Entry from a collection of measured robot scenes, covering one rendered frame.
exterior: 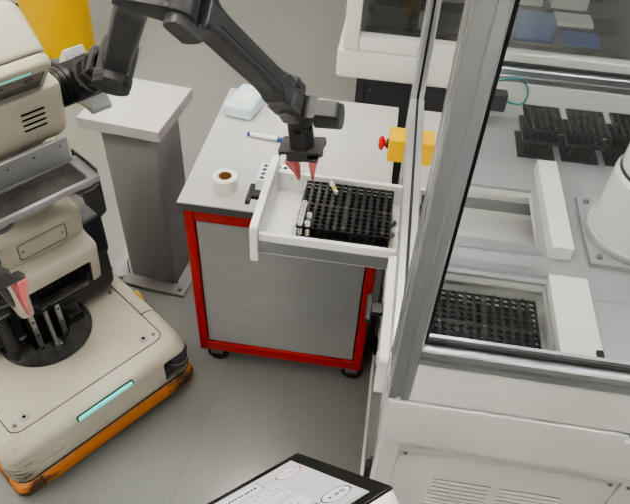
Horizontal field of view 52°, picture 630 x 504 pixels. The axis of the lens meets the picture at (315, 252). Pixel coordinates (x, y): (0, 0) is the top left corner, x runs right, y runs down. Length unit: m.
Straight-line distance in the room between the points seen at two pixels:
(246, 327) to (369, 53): 1.00
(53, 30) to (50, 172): 2.53
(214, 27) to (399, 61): 1.22
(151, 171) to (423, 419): 1.38
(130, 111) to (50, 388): 0.89
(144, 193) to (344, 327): 0.84
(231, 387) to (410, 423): 1.17
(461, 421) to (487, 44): 0.71
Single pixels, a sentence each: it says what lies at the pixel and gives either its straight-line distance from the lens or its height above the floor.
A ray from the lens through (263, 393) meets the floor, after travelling 2.29.
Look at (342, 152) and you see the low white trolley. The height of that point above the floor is 0.76.
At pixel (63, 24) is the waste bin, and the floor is 0.28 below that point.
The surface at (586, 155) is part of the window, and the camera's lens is 0.83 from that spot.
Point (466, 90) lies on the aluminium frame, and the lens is 0.75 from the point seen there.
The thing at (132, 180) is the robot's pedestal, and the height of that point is 0.51.
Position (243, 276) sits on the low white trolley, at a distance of 1.98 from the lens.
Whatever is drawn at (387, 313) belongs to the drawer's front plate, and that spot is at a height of 0.93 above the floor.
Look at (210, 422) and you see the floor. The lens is 2.24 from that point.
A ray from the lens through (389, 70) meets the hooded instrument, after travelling 2.27.
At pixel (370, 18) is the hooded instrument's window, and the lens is 2.21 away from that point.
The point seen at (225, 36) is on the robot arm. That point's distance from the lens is 1.14.
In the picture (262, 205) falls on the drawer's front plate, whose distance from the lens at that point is 1.52.
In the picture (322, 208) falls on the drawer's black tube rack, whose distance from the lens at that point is 1.56.
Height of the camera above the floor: 1.91
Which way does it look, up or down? 44 degrees down
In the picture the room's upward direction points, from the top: 4 degrees clockwise
